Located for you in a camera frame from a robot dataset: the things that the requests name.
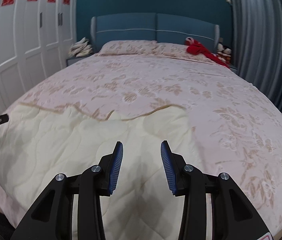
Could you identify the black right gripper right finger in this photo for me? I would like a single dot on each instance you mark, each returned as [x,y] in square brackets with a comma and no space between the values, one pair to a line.
[233,215]

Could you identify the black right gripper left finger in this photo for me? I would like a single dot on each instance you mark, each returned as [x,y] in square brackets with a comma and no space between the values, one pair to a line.
[51,214]

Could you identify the stack of folded beige clothes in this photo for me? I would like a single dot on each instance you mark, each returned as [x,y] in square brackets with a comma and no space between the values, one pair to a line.
[81,48]

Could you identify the pink floral bed cover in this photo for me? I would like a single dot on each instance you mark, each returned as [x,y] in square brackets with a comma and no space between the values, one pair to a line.
[236,128]

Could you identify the white wardrobe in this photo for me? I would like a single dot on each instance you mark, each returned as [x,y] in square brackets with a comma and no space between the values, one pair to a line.
[35,37]

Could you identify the dark bedside table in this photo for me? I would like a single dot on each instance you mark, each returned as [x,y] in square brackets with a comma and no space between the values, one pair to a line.
[72,60]

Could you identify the pink floral pillow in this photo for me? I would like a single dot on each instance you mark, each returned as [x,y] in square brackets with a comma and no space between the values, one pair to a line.
[128,47]
[178,51]

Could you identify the plush toys on nightstand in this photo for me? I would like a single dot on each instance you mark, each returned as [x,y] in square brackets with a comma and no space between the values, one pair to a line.
[224,53]

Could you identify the red garment on bed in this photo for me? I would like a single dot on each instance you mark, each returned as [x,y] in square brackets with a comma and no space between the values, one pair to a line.
[195,48]

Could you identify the grey curtain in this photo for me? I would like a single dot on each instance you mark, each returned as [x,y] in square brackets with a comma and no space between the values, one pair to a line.
[258,45]

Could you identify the blue upholstered headboard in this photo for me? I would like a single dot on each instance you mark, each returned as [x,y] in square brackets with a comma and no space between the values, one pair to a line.
[152,26]

